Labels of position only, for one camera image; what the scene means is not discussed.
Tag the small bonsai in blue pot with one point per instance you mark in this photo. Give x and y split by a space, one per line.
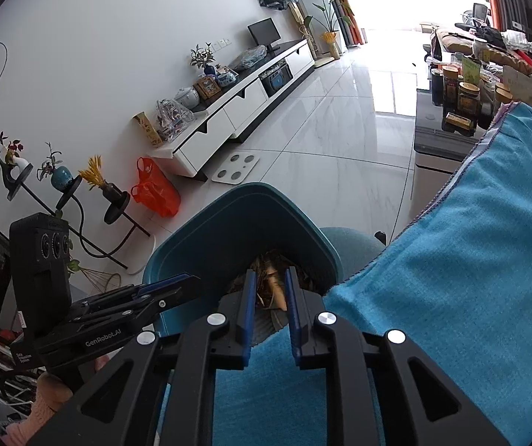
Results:
209 69

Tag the wooden framed picture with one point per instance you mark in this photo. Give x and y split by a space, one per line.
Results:
208 87

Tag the black vase with yellow wheat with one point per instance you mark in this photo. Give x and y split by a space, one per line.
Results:
112 190

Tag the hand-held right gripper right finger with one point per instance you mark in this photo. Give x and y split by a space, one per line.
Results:
293 316

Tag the clear plastic bag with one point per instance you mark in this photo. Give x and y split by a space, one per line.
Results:
247 58

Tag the white bathroom scale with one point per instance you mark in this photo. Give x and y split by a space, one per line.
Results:
236 167

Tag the green packet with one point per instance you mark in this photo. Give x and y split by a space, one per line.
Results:
471 69

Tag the person's left hand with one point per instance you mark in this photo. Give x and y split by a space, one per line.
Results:
101 365

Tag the teal upholstered chair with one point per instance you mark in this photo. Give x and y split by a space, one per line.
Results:
354 248

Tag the black appliance with blue front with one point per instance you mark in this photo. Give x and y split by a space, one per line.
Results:
275 79

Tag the gold stand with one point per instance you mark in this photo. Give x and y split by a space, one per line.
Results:
305 30

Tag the model ship in clear case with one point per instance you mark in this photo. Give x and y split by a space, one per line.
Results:
173 118

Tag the flat yellow tin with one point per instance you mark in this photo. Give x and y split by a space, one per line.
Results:
460 124

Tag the green trailing potted plant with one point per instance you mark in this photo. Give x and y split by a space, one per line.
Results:
74 265

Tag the blue vase with plant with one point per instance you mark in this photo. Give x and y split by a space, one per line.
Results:
60 178

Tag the tall leafy potted plant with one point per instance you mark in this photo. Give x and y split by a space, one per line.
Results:
332 46

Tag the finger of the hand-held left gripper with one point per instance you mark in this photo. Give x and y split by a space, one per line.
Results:
145 313
168 284

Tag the white TV cabinet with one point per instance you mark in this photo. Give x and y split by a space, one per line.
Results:
243 104

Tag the grey coffee table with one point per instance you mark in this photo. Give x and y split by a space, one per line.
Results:
433 144

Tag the yellow patterned box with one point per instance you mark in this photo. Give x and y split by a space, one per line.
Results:
149 130

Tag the person's left forearm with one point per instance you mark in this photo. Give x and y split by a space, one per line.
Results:
47 404

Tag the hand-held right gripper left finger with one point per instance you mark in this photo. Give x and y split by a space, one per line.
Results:
246 316

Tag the dark jar with wooden lid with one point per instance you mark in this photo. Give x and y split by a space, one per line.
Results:
503 100
451 86
470 100

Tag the black monitor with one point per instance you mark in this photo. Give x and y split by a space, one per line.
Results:
263 31

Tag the teal plastic trash bin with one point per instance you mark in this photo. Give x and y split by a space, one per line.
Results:
247 223

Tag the dry brown leaves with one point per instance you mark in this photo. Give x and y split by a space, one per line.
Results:
312 283

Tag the white porcelain jar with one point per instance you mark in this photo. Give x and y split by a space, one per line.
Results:
187 98

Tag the black tiered plant stand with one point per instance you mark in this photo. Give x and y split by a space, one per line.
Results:
70 191

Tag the white wall sockets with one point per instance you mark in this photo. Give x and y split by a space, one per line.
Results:
221 43

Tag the orange plastic bag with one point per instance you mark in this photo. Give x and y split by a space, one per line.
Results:
154 195

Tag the beige paper scrap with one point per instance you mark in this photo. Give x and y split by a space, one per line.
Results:
276 288

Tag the blue cloth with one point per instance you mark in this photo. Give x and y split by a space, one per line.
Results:
470 260

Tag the white vase with red flowers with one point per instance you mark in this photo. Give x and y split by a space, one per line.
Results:
21 163

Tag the black office chair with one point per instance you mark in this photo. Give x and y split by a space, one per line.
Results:
478 10

